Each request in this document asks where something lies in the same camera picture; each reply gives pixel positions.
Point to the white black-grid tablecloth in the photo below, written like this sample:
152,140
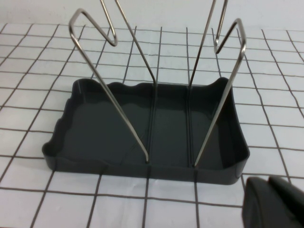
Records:
35,197

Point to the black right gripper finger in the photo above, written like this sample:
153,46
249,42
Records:
273,204

